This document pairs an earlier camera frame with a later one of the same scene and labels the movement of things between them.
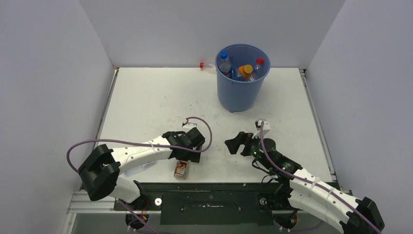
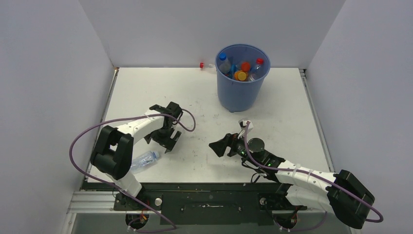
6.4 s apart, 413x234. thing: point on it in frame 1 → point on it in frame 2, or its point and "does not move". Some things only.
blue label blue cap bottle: [223, 55] does not move
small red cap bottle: [179, 170] → [245, 66]
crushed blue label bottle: [234, 73] does not move
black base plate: [215, 204] does not move
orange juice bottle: [245, 70] → [240, 75]
